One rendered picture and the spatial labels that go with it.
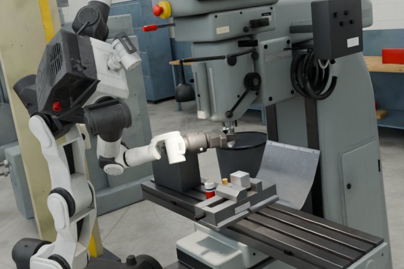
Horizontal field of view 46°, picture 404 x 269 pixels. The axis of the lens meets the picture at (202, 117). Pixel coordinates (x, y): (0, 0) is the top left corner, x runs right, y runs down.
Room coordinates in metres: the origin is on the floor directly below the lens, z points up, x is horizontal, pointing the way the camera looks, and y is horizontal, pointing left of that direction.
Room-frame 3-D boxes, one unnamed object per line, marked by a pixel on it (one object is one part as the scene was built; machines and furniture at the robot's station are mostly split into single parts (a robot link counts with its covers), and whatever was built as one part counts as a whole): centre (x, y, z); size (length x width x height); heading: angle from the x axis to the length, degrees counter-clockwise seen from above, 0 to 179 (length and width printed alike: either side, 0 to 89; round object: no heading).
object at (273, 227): (1.84, -0.10, 0.89); 1.24 x 0.23 x 0.08; 37
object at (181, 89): (1.65, 0.05, 1.47); 0.07 x 0.07 x 0.06
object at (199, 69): (1.77, -0.01, 1.44); 0.04 x 0.04 x 0.21; 37
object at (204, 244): (1.84, -0.10, 0.79); 0.50 x 0.35 x 0.12; 127
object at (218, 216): (1.79, -0.10, 0.99); 0.35 x 0.15 x 0.11; 128
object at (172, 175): (2.17, 0.16, 1.03); 0.22 x 0.12 x 0.20; 40
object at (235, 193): (1.78, -0.08, 1.02); 0.12 x 0.06 x 0.04; 38
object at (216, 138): (1.81, -0.01, 1.23); 0.13 x 0.12 x 0.10; 17
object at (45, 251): (2.03, 0.74, 0.68); 0.21 x 0.20 x 0.13; 60
